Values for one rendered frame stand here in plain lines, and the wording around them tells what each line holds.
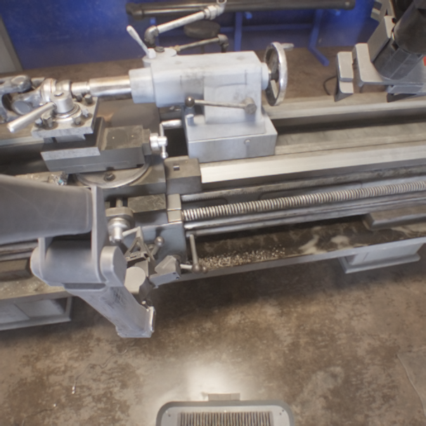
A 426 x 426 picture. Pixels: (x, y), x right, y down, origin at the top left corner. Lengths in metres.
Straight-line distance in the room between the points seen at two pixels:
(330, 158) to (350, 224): 0.50
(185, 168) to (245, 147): 0.24
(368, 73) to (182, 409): 1.23
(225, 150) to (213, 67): 0.29
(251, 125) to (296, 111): 0.41
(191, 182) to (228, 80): 0.37
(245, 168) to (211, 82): 0.33
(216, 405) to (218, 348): 0.39
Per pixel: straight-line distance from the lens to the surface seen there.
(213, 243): 1.48
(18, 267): 1.58
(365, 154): 1.38
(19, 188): 0.29
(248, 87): 1.16
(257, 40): 4.52
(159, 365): 1.69
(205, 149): 1.18
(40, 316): 1.91
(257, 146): 1.22
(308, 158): 1.27
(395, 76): 0.54
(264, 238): 1.52
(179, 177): 1.10
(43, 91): 1.21
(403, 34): 0.50
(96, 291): 0.48
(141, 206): 1.02
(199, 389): 1.64
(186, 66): 1.14
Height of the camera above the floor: 1.61
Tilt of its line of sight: 49 degrees down
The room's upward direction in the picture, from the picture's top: straight up
